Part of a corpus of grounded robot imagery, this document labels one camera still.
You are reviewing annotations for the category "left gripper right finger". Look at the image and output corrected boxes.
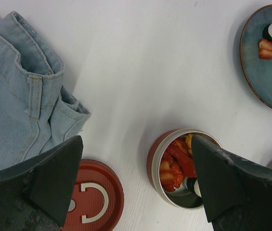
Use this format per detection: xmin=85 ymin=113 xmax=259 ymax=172
xmin=192 ymin=135 xmax=272 ymax=231

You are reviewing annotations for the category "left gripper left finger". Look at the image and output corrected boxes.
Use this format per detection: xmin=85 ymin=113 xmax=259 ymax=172
xmin=0 ymin=135 xmax=83 ymax=231

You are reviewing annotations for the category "red pepper piece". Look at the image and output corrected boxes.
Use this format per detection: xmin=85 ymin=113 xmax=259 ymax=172
xmin=164 ymin=137 xmax=197 ymax=178

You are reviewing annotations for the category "red steel lunch bowl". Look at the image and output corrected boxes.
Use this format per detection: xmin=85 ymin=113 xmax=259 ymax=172
xmin=146 ymin=128 xmax=221 ymax=210

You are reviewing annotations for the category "blue ceramic food plate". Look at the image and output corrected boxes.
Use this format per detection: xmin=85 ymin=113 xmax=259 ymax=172
xmin=240 ymin=5 xmax=272 ymax=108

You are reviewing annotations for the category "red lunch box lid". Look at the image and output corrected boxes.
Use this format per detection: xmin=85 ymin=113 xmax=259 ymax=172
xmin=61 ymin=159 xmax=124 ymax=231

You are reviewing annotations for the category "black white sushi roll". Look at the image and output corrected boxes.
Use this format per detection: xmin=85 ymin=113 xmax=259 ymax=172
xmin=184 ymin=178 xmax=202 ymax=198

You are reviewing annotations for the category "light blue cloth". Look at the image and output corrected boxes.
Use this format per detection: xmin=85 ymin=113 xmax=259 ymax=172
xmin=0 ymin=12 xmax=90 ymax=170

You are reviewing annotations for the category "bacon piece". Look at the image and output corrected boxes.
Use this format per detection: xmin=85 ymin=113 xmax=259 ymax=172
xmin=259 ymin=39 xmax=272 ymax=60

